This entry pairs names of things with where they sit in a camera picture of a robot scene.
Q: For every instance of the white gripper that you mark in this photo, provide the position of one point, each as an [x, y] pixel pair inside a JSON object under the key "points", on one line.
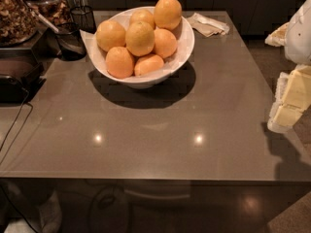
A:
{"points": [[299, 38]]}

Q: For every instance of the folded paper napkin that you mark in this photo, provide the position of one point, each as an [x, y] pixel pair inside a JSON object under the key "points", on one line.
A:
{"points": [[207, 26]]}

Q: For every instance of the white ceramic bowl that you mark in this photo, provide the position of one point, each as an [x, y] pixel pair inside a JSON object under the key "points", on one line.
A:
{"points": [[181, 36]]}

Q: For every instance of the orange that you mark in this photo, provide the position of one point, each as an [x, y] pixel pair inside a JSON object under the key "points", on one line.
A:
{"points": [[143, 15], [120, 62], [140, 38], [167, 14], [147, 64], [165, 43], [110, 34]]}

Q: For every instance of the white paper bowl liner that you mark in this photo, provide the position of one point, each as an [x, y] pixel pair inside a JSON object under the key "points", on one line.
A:
{"points": [[90, 44]]}

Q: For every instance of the dark glass cup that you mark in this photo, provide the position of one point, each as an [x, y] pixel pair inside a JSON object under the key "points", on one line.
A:
{"points": [[70, 42]]}

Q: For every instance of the glass jar of snacks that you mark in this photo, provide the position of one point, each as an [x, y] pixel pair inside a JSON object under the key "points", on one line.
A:
{"points": [[17, 24]]}

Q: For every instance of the black wire mesh cup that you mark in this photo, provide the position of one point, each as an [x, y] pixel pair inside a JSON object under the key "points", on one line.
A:
{"points": [[84, 17]]}

